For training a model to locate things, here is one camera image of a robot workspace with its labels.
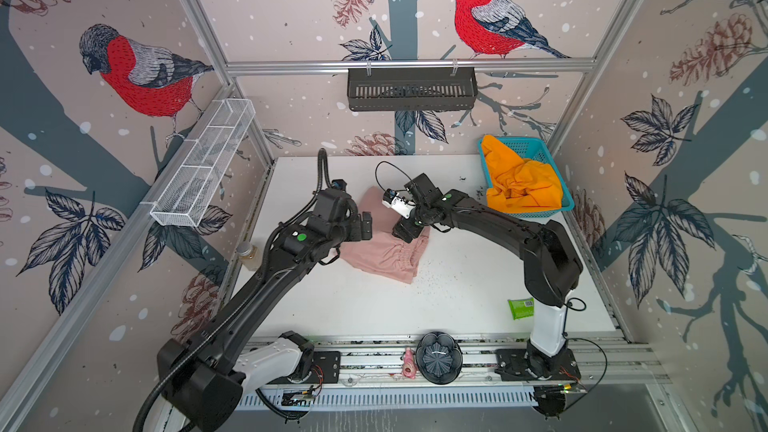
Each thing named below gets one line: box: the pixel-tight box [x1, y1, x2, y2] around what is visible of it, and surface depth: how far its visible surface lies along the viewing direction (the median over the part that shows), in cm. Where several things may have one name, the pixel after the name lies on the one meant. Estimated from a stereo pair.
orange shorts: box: [482, 134, 563, 213], surface depth 106 cm
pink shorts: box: [339, 186, 431, 284], surface depth 91 cm
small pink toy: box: [402, 347, 417, 380], surface depth 73 cm
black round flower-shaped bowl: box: [415, 331, 463, 385], surface depth 74 cm
